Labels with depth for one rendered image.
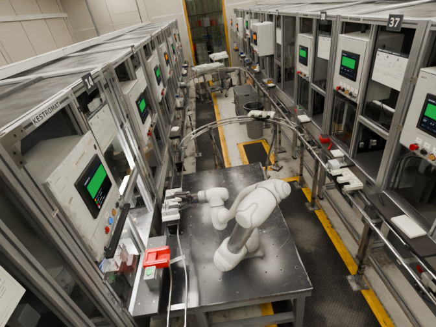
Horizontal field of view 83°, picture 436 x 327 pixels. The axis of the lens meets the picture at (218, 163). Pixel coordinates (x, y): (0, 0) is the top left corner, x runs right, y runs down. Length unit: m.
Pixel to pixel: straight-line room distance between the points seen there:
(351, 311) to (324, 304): 0.21
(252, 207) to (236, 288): 0.79
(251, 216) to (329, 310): 1.55
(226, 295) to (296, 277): 0.48
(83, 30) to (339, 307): 9.99
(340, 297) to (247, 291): 1.05
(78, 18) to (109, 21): 0.99
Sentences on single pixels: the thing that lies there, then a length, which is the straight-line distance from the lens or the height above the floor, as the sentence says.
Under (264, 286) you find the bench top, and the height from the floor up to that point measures 0.68.
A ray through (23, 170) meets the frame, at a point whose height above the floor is 1.91.
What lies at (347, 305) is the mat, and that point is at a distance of 2.60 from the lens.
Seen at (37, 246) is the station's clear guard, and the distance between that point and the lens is 1.03.
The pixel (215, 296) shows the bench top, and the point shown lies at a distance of 1.81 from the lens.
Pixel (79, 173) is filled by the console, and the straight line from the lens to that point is 1.20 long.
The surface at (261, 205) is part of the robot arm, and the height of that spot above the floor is 1.45.
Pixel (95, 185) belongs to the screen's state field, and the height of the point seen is 1.65.
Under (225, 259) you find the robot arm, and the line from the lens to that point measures 1.67.
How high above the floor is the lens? 2.26
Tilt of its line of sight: 33 degrees down
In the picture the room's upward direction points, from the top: 10 degrees counter-clockwise
